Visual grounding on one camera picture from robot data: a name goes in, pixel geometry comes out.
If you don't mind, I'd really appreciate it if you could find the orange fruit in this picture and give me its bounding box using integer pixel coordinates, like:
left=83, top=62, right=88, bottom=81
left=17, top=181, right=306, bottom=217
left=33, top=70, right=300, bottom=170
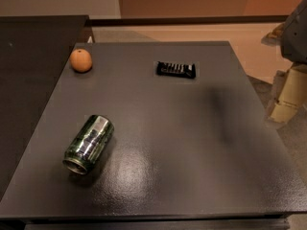
left=69, top=49, right=92, bottom=73

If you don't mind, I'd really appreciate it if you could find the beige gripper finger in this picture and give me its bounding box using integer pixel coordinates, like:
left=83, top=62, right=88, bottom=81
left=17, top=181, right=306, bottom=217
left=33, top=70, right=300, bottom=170
left=265, top=23, right=285, bottom=39
left=267, top=64, right=307, bottom=124

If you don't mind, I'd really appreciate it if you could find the black snack bar wrapper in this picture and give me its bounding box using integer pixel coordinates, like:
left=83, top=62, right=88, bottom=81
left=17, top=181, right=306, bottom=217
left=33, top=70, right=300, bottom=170
left=156, top=61, right=196, bottom=79

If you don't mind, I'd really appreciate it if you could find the green metal can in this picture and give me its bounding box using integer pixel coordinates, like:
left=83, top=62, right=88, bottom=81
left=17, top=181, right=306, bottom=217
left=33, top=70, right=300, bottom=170
left=62, top=115, right=114, bottom=175

